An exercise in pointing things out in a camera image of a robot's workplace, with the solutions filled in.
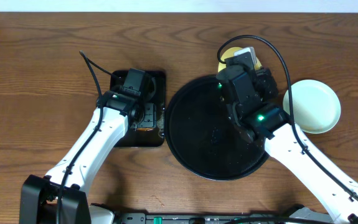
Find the yellow plate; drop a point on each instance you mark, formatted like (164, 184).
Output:
(235, 51)

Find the black rectangular tray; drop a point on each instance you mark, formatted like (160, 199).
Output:
(152, 138)

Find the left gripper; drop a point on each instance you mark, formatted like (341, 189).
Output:
(147, 116)

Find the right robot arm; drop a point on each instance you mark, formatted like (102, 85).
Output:
(284, 141)

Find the black round tray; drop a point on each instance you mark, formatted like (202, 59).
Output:
(201, 137)

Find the light green plate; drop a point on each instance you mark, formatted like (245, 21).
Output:
(316, 107)

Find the orange green sponge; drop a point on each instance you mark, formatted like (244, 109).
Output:
(144, 129)

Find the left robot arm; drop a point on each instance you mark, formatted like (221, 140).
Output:
(61, 195)

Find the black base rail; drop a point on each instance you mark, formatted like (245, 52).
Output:
(143, 218)

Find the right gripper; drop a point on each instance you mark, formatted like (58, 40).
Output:
(266, 82)

